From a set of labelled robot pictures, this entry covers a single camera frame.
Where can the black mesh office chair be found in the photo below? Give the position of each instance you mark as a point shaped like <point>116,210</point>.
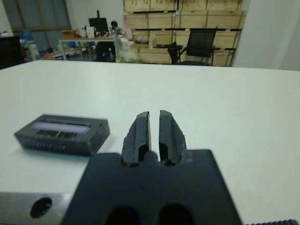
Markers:
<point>201,42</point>

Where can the large black cabinet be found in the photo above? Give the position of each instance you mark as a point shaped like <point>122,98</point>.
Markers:
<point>9,52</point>

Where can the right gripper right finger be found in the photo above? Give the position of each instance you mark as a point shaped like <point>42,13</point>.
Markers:
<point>171,140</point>

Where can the clear plastic bag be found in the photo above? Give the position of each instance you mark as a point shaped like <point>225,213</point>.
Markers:
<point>123,45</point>

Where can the window with brown frame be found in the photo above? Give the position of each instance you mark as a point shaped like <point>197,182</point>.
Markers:
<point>37,14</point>

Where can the yellow-green bag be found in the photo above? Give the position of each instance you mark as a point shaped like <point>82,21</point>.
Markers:
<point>127,58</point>

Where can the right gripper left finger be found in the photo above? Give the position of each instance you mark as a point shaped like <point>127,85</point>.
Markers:
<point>138,140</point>

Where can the black desk chair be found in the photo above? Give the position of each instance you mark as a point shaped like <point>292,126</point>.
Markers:
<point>105,51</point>

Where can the black box lid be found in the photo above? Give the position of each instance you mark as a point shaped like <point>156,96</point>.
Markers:
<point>63,138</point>

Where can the black computer monitor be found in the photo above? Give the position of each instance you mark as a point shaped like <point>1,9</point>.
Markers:
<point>98,23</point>

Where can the small brown cardboard box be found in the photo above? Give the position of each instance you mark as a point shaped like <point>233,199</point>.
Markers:
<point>69,33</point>

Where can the small white box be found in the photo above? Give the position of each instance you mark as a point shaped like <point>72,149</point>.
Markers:
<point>90,32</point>

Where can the seated person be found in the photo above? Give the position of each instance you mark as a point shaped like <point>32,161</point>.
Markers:
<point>115,27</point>

